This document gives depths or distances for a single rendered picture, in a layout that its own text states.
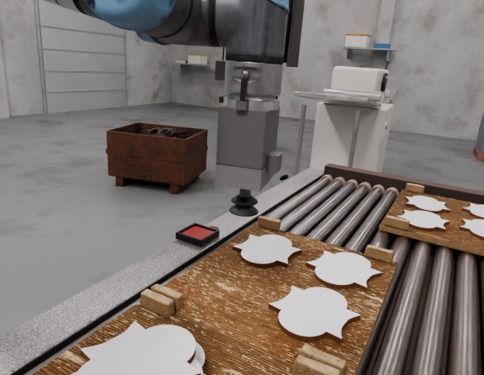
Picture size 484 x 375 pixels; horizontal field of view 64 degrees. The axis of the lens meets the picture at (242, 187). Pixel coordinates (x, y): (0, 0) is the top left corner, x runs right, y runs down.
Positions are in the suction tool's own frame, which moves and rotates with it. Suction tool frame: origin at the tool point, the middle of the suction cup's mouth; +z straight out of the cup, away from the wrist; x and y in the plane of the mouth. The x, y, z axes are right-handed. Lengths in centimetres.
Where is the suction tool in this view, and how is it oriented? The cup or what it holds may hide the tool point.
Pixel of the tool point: (243, 210)
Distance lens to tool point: 56.6
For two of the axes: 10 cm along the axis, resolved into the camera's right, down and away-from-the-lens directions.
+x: -9.5, -1.5, 2.6
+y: 2.9, -2.7, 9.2
